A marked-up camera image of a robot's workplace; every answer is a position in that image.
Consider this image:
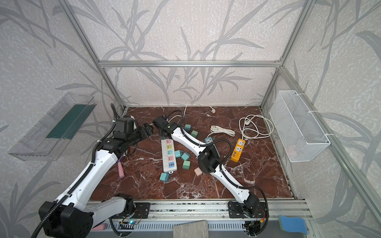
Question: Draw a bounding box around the white multicolour power strip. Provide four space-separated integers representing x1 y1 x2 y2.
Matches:
161 139 178 174

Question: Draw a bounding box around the blue power strip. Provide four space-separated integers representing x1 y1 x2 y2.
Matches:
204 137 213 144

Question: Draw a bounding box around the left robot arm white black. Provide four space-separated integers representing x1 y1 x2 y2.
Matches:
32 117 153 238

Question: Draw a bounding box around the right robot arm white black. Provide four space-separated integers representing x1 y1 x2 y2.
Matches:
153 116 269 219

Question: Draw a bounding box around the orange power strip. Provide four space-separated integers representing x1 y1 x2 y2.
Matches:
231 139 245 162

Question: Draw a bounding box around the green plug cube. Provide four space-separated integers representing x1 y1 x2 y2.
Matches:
182 161 191 170
190 130 198 138

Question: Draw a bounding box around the purple pink hand rake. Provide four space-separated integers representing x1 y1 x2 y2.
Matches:
117 156 125 179

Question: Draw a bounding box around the purple pink brush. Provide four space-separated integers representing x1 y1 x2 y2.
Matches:
91 223 108 232

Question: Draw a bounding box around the grey sponge block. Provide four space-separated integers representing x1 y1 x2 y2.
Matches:
173 221 209 238

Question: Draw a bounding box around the blue sponge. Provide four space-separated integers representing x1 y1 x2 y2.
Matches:
278 215 308 235

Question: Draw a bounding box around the white bundled cable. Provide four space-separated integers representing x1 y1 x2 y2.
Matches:
207 125 236 138

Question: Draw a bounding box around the white power strip cord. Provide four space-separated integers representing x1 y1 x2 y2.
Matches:
166 101 216 123

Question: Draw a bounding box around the clear plastic wall tray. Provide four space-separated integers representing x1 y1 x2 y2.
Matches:
9 93 97 161

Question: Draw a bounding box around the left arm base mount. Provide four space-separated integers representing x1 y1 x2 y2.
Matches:
120 202 151 219

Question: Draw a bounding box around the white coiled cable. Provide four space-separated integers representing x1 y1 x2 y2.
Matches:
238 114 274 140

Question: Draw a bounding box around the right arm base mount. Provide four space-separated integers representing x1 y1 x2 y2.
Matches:
227 201 267 219

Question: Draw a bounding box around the white wire mesh basket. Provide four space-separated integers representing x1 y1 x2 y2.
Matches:
269 90 330 163

